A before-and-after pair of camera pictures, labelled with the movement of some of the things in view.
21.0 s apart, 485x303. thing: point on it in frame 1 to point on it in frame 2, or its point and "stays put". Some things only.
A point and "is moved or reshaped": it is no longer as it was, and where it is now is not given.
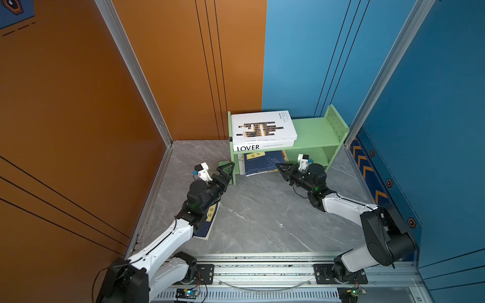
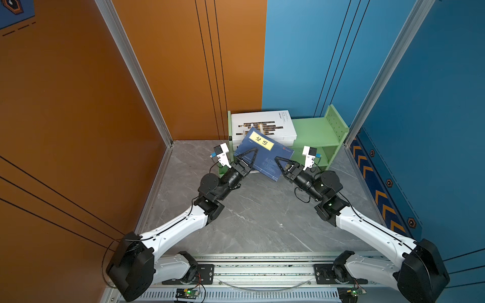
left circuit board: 187,293 stays put
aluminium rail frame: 287,278 stays put
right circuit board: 350,294 stays put
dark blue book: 203,229 is moved or reshaped
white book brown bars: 266,126 stays put
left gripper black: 225,177 to 236,167
